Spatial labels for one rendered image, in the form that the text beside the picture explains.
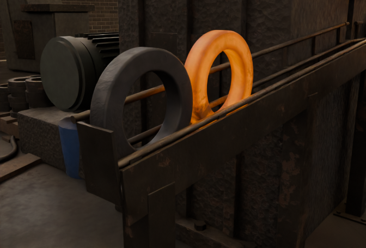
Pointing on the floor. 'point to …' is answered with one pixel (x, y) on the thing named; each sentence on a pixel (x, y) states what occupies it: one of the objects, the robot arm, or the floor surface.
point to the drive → (65, 91)
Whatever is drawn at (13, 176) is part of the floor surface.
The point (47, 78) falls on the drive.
